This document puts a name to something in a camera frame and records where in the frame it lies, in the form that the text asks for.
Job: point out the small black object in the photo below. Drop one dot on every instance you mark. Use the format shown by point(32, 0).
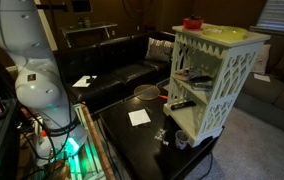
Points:
point(90, 79)

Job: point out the small white paper note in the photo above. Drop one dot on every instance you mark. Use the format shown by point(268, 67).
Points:
point(262, 77)

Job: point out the black remote control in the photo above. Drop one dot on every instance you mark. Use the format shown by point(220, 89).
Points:
point(183, 105)

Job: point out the black white patterned pillow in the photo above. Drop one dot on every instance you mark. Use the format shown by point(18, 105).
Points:
point(159, 49)

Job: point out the black flat device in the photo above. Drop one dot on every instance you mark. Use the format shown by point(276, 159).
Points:
point(202, 80)

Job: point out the black leather sofa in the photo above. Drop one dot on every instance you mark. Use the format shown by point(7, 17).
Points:
point(115, 63)

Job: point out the red bowl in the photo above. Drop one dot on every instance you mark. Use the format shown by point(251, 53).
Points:
point(192, 24)

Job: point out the dark toy car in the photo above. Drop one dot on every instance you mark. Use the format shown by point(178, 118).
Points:
point(195, 17)

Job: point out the glass console table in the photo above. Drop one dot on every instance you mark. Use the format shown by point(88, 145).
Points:
point(88, 27)

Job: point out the white lattice shelf unit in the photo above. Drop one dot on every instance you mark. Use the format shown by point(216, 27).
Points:
point(238, 66)

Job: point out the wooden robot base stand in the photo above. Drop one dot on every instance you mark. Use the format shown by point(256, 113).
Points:
point(98, 150)

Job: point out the bottle with orange cap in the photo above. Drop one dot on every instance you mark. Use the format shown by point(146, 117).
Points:
point(43, 143)

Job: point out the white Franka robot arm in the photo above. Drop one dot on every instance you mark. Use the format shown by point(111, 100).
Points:
point(32, 83)

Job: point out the gray fabric sofa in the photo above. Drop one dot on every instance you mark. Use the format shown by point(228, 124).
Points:
point(275, 96)

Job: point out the window blinds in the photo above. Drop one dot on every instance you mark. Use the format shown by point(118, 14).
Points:
point(280, 15)

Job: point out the clear plastic wrapper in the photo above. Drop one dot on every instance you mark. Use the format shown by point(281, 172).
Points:
point(161, 136)

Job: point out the white paper sheet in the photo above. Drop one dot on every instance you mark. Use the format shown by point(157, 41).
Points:
point(79, 82)

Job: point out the stack of books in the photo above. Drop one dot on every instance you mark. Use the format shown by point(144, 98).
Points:
point(185, 74)

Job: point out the black coffee table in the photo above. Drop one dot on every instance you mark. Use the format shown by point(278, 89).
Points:
point(138, 150)

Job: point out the red marker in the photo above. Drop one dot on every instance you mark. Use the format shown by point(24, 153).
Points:
point(147, 92)

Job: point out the light patterned cushion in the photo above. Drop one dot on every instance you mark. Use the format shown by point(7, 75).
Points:
point(261, 60)

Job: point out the yellow plate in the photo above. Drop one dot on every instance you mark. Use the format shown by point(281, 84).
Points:
point(225, 33)

